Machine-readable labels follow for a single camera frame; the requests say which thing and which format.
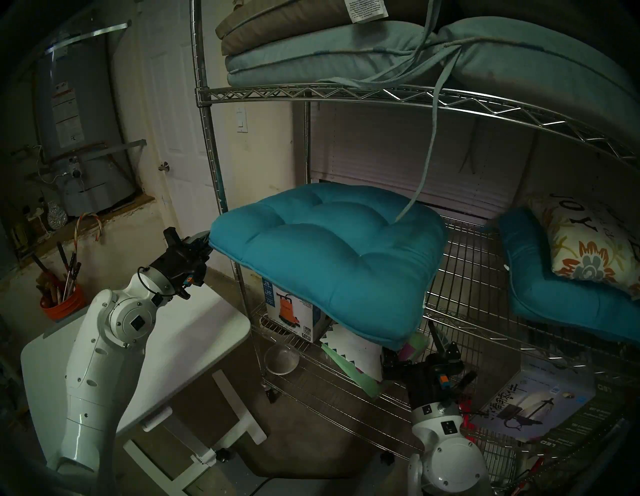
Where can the white care label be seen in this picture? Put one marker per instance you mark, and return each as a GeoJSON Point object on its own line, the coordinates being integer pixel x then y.
{"type": "Point", "coordinates": [365, 10]}

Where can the orange plastic bucket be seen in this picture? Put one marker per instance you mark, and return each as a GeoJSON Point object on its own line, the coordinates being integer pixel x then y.
{"type": "Point", "coordinates": [67, 307]}

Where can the tan chair cushion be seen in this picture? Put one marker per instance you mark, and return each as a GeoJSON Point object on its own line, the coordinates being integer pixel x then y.
{"type": "Point", "coordinates": [280, 20]}

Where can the striped candy cane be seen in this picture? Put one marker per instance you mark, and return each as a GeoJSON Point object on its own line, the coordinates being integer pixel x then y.
{"type": "Point", "coordinates": [76, 230]}

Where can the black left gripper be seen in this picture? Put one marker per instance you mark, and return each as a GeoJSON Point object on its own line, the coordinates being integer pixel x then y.
{"type": "Point", "coordinates": [180, 270]}

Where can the LED lamp box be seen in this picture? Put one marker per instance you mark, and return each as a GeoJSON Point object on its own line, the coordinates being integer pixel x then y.
{"type": "Point", "coordinates": [530, 400]}

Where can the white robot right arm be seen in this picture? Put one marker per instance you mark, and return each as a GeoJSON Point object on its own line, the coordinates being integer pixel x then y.
{"type": "Point", "coordinates": [450, 455]}

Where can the red plastic clamp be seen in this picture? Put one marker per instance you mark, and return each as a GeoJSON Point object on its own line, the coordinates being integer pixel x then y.
{"type": "Point", "coordinates": [467, 422]}

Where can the white folding table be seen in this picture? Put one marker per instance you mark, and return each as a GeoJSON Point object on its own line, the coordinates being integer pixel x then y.
{"type": "Point", "coordinates": [200, 330]}

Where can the crumpled aluminium foil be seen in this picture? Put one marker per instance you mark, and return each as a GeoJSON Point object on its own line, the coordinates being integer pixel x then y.
{"type": "Point", "coordinates": [56, 215]}

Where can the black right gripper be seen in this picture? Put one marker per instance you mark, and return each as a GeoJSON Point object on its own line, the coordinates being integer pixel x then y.
{"type": "Point", "coordinates": [430, 382]}

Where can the pale green tied chair cushion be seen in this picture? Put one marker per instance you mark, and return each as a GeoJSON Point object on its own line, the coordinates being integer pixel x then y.
{"type": "Point", "coordinates": [325, 50]}

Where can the white panel door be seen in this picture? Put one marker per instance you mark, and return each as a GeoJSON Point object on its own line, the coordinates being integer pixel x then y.
{"type": "Point", "coordinates": [185, 150]}

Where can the utility pump cardboard box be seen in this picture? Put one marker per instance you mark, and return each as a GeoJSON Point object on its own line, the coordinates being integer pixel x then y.
{"type": "Point", "coordinates": [295, 310]}

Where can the clear glass bowl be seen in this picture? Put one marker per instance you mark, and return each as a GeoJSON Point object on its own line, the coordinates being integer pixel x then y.
{"type": "Point", "coordinates": [282, 362]}

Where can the white wall light switch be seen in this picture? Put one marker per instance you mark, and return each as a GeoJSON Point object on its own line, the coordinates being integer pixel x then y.
{"type": "Point", "coordinates": [242, 120]}

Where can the teal tufted seat cushion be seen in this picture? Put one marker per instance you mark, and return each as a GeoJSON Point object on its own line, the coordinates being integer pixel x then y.
{"type": "Point", "coordinates": [325, 250]}
{"type": "Point", "coordinates": [550, 300]}

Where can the floral print throw pillow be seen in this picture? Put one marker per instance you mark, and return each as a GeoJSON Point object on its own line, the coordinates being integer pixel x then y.
{"type": "Point", "coordinates": [585, 250]}

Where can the grey water heater tank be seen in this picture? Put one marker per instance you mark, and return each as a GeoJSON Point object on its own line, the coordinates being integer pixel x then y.
{"type": "Point", "coordinates": [85, 100]}

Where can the pink foam sheet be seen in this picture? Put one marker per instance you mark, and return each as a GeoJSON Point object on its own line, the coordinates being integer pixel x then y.
{"type": "Point", "coordinates": [407, 350]}

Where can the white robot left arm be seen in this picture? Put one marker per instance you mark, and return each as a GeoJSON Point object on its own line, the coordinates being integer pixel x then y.
{"type": "Point", "coordinates": [100, 360]}

